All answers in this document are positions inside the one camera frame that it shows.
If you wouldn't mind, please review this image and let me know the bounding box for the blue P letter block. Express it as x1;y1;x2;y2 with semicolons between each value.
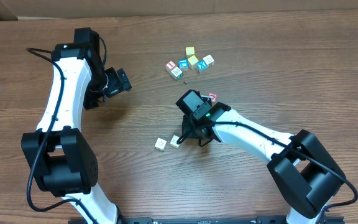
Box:
170;135;180;148

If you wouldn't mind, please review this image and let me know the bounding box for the white patterned wooden block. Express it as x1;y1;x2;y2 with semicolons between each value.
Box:
154;138;167;152

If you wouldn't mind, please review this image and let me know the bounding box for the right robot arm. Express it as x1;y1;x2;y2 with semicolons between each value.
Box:
176;90;346;223

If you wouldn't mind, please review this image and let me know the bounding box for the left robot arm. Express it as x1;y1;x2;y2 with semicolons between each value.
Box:
21;27;132;223

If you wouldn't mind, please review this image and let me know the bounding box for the red O letter block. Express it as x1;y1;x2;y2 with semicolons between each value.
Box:
208;92;218;103

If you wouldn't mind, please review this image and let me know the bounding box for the white green patterned block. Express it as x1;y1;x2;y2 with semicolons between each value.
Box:
170;67;183;80

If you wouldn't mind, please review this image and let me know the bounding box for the blue X letter block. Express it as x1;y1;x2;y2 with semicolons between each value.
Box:
196;60;208;74

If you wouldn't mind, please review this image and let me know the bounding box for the blue L letter block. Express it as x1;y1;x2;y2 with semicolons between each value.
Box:
178;59;188;71

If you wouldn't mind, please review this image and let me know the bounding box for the red I letter block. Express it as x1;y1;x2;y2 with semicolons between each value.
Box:
165;60;177;72

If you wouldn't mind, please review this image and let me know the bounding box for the yellow block near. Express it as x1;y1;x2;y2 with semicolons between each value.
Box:
187;55;199;70

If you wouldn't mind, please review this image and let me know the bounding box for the yellow block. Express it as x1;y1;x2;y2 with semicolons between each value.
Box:
185;47;195;58
187;55;199;70

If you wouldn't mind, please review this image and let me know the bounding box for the white patterned block far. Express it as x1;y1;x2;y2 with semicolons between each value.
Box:
203;55;214;67

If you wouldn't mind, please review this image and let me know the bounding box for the yellow block far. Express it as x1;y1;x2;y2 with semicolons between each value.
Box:
185;47;195;58

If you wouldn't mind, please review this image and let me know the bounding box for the cardboard box edge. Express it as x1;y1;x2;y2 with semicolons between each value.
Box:
0;0;358;21

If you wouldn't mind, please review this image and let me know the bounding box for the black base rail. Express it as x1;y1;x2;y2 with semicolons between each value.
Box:
68;215;346;224

